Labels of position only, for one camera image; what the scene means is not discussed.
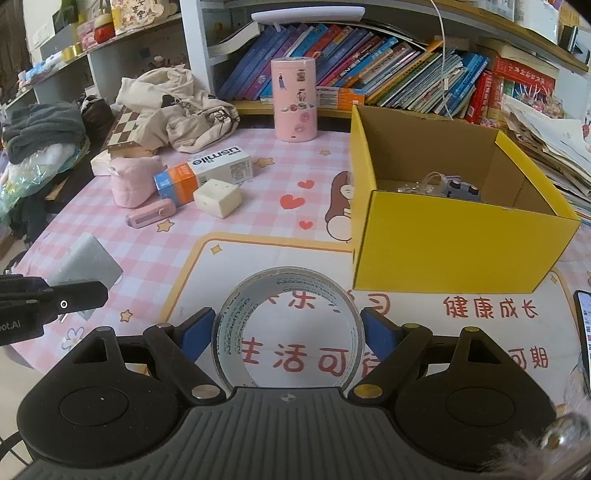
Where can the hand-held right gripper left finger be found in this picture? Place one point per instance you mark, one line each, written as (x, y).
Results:
(198, 334)

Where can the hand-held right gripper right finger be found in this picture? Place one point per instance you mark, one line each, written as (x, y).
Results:
(378, 334)

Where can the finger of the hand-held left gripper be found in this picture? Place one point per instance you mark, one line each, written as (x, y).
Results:
(78, 295)

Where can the clear tape roll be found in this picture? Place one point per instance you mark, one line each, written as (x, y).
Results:
(225, 325)

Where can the white rectangular block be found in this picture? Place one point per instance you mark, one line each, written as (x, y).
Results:
(85, 263)

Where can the small pink device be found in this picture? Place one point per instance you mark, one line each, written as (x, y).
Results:
(150, 214)

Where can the yellow cardboard box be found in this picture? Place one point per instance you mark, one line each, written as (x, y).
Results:
(452, 249)

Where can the cream cube block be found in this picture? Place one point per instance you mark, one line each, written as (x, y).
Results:
(217, 198)

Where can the clear plastic packaging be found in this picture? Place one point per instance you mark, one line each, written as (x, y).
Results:
(415, 187)

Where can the grey toy car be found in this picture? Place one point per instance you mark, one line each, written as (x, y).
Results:
(459, 189)

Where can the pink plush toy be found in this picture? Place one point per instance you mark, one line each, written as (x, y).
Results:
(134, 182)

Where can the iridescent plastic bag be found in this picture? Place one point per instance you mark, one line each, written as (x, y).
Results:
(27, 180)

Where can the small cream box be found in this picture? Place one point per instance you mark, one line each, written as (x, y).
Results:
(99, 164)

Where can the white orange blue carton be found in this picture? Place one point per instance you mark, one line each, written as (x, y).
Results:
(217, 168)

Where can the pink checked table mat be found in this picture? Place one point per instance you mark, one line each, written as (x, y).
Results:
(277, 184)

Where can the grey cloth pile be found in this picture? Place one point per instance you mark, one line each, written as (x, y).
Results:
(41, 129)

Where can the wooden chessboard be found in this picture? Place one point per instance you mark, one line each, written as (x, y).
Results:
(124, 129)

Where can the dark brown bag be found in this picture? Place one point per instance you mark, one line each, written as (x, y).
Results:
(94, 113)

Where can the black smartphone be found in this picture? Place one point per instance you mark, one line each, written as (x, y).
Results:
(584, 332)

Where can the beige cloth bag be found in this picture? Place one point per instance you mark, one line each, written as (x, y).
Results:
(184, 115)

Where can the orange flat box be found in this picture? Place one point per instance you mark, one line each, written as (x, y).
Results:
(339, 98)

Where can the gold box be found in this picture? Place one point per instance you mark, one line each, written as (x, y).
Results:
(71, 53)

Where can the pink stickered canister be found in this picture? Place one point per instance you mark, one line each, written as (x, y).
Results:
(293, 101)

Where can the pile of papers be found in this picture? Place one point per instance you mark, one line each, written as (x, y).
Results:
(549, 138)

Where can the red round doll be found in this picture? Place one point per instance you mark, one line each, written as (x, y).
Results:
(104, 32)

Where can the row of colourful books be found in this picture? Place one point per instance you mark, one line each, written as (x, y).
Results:
(360, 64)

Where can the pink rabbit wooden sign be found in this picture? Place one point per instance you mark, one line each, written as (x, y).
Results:
(138, 11)

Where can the white bookshelf unit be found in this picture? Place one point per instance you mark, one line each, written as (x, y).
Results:
(194, 27)

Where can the white lamp bar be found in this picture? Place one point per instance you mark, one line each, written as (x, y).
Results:
(304, 13)

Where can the black phone stand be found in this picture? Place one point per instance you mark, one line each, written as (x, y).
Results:
(570, 37)

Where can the white pen holder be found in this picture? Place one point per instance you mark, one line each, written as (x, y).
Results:
(535, 11)

